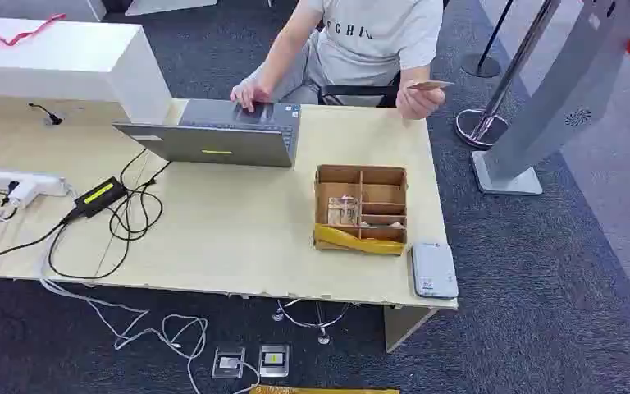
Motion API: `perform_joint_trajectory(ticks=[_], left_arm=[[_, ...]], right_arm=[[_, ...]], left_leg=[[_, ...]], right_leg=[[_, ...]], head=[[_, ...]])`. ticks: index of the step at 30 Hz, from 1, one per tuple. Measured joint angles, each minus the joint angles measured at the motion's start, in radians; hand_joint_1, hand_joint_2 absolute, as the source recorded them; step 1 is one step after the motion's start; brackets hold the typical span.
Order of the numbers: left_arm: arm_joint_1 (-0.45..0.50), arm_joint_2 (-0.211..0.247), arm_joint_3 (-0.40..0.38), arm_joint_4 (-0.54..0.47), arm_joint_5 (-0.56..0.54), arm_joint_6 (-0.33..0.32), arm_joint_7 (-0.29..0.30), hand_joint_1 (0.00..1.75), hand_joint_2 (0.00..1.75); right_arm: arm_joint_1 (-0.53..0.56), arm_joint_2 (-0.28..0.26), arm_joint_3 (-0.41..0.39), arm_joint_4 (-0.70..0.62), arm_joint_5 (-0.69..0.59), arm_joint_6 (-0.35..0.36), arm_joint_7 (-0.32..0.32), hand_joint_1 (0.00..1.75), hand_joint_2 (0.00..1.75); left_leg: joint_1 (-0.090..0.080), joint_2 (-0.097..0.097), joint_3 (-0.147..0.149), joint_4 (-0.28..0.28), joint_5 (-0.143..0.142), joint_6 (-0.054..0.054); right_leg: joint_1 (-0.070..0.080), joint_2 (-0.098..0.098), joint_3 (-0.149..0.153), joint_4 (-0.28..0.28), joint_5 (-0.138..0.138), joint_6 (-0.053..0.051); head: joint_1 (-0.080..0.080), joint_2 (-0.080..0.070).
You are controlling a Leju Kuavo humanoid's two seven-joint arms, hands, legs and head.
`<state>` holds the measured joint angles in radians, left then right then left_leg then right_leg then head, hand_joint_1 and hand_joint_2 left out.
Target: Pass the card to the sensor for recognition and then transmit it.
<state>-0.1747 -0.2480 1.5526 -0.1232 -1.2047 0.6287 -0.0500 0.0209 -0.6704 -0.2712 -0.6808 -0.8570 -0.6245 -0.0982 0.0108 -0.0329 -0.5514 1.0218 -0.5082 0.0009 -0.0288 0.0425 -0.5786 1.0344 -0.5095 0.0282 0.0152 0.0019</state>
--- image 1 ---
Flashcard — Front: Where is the person's right hand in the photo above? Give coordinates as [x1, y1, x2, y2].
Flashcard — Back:
[229, 78, 272, 113]

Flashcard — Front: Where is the person's left hand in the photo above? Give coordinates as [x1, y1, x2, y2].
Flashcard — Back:
[395, 81, 447, 121]

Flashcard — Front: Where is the tan card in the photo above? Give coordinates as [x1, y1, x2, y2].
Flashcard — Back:
[406, 80, 456, 92]

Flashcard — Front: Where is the grey laptop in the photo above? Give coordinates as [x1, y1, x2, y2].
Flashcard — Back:
[112, 98, 302, 169]

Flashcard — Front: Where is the black chair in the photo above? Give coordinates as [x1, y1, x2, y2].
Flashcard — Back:
[317, 71, 403, 108]

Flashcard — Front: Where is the person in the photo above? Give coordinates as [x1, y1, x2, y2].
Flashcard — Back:
[229, 0, 448, 121]

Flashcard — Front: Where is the wooden card box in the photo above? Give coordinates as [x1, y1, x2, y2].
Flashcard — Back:
[313, 163, 409, 257]

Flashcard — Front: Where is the clear wrapped card stack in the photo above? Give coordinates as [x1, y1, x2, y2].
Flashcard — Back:
[327, 196, 361, 227]

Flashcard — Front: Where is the pale wooden desk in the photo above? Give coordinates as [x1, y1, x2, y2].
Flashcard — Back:
[0, 95, 459, 355]

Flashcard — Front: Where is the grey kiosk stand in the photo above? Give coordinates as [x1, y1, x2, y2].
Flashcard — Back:
[472, 0, 630, 197]

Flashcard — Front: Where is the yellow tape strip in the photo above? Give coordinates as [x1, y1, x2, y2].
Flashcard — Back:
[314, 222, 406, 257]

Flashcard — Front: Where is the white card reader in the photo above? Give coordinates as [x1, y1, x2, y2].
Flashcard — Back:
[410, 241, 460, 300]

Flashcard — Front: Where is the black power adapter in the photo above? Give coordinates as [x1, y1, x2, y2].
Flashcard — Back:
[62, 176, 129, 224]

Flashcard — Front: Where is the white counter block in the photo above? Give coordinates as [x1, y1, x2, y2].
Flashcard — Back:
[0, 16, 174, 125]

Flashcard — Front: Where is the red ribbon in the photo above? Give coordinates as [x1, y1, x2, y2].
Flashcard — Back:
[0, 12, 68, 48]

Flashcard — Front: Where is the white power strip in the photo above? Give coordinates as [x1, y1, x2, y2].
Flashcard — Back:
[0, 167, 71, 210]

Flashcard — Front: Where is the floor socket with yellow label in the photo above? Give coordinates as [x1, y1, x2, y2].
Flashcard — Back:
[258, 343, 290, 379]

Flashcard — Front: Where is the open floor socket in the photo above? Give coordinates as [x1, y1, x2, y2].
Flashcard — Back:
[212, 346, 246, 381]

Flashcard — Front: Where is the yellow floor strip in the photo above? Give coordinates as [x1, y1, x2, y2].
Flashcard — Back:
[249, 384, 401, 394]

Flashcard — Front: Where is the chrome stanchion post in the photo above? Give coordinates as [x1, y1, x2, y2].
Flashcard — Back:
[454, 0, 560, 150]

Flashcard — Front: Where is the black stanchion post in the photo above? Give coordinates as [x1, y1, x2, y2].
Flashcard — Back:
[460, 0, 516, 80]

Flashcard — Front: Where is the black power cable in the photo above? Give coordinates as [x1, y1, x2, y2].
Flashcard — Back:
[0, 148, 172, 281]

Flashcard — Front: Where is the black desk grommet cable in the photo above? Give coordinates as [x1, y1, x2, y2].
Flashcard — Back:
[28, 102, 65, 126]

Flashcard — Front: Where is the white cable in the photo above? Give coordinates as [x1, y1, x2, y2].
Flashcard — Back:
[39, 231, 262, 394]

